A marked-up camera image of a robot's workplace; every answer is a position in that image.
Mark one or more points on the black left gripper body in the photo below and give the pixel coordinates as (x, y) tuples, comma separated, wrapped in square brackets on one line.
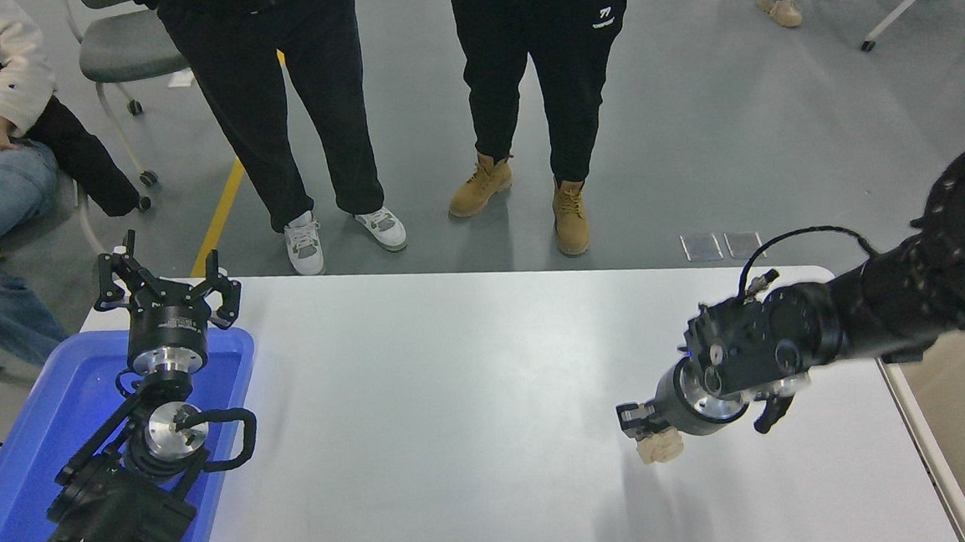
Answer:
[(166, 324)]

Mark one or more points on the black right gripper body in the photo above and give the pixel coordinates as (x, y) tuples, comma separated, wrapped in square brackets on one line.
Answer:
[(671, 406)]

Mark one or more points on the tan paper ball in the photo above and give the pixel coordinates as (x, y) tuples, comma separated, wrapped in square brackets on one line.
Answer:
[(659, 449)]

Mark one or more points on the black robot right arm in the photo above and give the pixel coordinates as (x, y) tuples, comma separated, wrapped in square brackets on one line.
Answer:
[(887, 305)]

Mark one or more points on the seated person's chair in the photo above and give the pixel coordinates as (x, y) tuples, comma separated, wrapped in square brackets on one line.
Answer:
[(35, 223)]

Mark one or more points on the black jacket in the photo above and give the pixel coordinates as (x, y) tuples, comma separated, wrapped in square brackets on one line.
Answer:
[(86, 161)]

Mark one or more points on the clear floor plate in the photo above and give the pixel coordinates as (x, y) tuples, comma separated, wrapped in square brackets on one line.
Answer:
[(744, 243), (701, 247)]

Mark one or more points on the blue plastic tray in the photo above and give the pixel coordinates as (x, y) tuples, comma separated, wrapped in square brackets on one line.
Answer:
[(32, 433)]

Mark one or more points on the white paper scrap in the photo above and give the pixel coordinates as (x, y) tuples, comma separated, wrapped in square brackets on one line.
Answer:
[(179, 78)]

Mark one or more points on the standing person with white sneakers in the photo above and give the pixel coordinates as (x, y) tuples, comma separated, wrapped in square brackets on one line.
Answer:
[(270, 83)]

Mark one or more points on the grey wheeled chair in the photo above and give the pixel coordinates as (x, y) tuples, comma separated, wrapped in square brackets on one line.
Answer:
[(130, 49)]

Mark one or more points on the standing person with tan boots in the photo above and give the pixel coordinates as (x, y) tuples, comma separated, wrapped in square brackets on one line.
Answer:
[(537, 66)]

